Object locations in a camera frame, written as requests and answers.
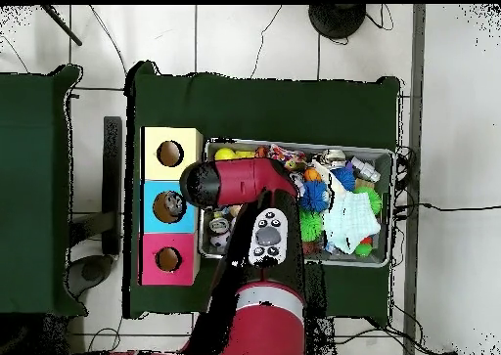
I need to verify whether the mint green muslin cloth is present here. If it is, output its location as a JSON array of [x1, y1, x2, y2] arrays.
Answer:
[[322, 192, 382, 255]]

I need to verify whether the wooden three-hole box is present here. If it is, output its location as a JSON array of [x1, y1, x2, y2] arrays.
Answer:
[[139, 126, 205, 287]]

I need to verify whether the polka dot cloth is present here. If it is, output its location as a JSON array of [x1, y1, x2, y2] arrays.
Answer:
[[268, 144, 307, 171]]

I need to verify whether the blue spiky ball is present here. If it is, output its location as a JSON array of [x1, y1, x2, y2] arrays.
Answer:
[[298, 180, 330, 213], [332, 166, 356, 192]]

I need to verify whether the green spiky ball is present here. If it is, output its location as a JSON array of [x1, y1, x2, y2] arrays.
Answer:
[[299, 209, 324, 242], [353, 186, 382, 215]]

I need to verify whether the dark green table cloth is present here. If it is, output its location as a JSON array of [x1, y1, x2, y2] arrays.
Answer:
[[0, 64, 88, 318], [122, 60, 402, 327]]

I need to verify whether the crushed cream can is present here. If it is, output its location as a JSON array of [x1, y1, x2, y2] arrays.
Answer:
[[320, 149, 347, 167]]

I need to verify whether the black upright stand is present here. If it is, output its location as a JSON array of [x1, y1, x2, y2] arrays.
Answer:
[[69, 115, 123, 256]]

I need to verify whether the grey oval floor object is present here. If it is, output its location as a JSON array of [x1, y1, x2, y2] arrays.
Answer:
[[64, 253, 115, 298]]

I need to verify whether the black round stand base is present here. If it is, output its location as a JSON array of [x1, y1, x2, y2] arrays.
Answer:
[[307, 4, 368, 40]]

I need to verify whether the black tripod leg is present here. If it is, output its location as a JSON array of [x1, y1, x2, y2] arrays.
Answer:
[[40, 4, 84, 47]]

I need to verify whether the silver wire mesh bin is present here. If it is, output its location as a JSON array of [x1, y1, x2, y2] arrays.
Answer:
[[198, 137, 396, 269]]

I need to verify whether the thin black cable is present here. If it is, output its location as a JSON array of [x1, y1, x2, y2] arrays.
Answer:
[[250, 4, 284, 80], [88, 4, 128, 76]]

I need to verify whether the grey floor cable cover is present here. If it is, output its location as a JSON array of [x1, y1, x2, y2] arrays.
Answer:
[[402, 4, 427, 355]]

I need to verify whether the black power cable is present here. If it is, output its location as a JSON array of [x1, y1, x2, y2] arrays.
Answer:
[[392, 200, 501, 215]]

